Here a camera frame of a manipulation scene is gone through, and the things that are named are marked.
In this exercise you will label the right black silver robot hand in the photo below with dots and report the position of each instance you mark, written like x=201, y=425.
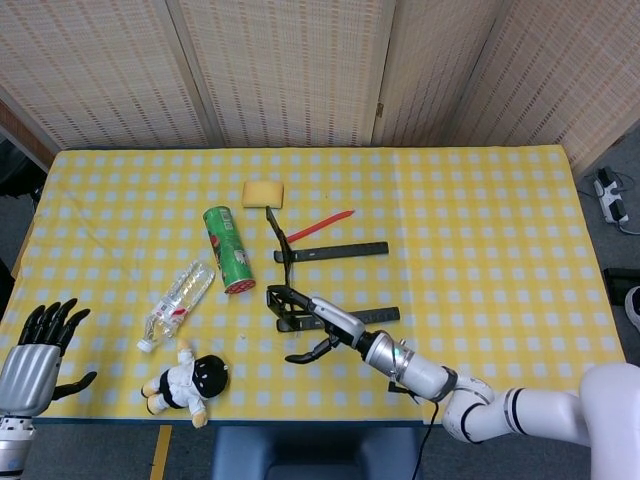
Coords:
x=340, y=322

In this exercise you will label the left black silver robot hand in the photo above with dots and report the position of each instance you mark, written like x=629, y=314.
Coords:
x=27, y=375

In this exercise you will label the black folding laptop stand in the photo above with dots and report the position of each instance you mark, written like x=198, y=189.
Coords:
x=340, y=250

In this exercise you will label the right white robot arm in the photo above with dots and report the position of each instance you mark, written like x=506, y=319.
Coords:
x=525, y=410

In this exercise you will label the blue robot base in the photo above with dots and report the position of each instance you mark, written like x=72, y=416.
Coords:
x=315, y=455

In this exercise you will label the red plastic stick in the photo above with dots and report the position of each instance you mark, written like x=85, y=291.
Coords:
x=320, y=225

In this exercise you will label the green chips can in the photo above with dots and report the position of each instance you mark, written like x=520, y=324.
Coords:
x=229, y=247

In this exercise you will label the black-headed plush doll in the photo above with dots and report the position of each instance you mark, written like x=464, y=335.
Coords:
x=210, y=375

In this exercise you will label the yellow checkered tablecloth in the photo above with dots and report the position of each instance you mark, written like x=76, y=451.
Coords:
x=475, y=260

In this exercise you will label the yellow sponge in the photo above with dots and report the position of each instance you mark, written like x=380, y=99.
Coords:
x=260, y=194

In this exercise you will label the yellow floor tape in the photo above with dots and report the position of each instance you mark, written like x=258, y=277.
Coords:
x=161, y=452

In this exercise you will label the clear plastic water bottle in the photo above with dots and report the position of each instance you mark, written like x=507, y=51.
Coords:
x=182, y=295

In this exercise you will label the brass screen hinge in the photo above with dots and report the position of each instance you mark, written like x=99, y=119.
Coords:
x=379, y=110

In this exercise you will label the woven bamboo screen panel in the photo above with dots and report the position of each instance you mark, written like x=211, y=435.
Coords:
x=285, y=65
x=100, y=70
x=570, y=75
x=430, y=65

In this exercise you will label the white power strip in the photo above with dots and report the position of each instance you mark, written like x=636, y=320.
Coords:
x=611, y=197

